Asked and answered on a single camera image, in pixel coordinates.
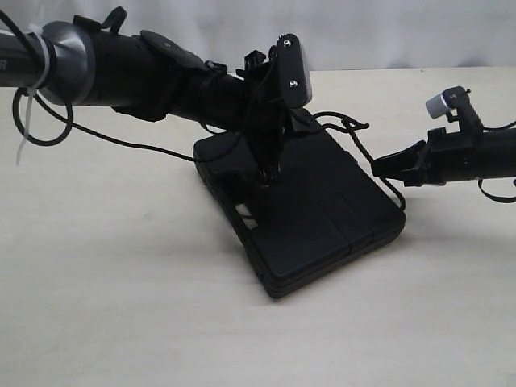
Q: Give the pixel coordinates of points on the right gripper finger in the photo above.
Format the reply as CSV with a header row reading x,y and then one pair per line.
x,y
403,165

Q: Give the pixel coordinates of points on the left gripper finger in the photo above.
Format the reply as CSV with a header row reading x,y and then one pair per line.
x,y
270,147
239,161

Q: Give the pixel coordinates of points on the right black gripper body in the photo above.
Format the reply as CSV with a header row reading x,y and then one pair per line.
x,y
449,157

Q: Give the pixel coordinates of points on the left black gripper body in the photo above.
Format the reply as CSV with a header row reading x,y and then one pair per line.
x,y
268,122

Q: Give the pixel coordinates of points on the black plastic carrying case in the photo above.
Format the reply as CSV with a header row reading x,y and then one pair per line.
x,y
325,211

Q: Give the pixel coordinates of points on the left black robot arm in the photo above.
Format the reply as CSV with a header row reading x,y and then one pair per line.
x,y
147,76

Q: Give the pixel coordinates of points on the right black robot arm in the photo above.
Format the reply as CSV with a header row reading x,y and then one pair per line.
x,y
497,154

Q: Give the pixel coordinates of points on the white backdrop curtain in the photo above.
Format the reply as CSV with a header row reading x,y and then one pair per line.
x,y
338,34

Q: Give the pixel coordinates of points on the white zip tie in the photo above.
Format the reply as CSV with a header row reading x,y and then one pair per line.
x,y
37,30

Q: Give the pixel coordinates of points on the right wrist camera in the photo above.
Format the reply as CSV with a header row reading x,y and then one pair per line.
x,y
448,100

